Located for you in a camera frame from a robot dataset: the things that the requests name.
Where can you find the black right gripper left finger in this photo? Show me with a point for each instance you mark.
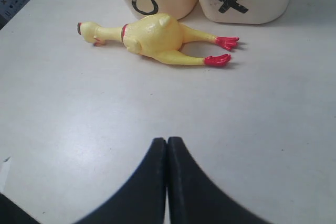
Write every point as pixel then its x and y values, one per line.
pixel 143 196

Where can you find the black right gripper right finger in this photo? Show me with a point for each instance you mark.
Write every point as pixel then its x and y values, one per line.
pixel 193 197

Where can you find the rubber chicken lying rear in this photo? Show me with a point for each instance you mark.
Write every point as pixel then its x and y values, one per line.
pixel 160 37

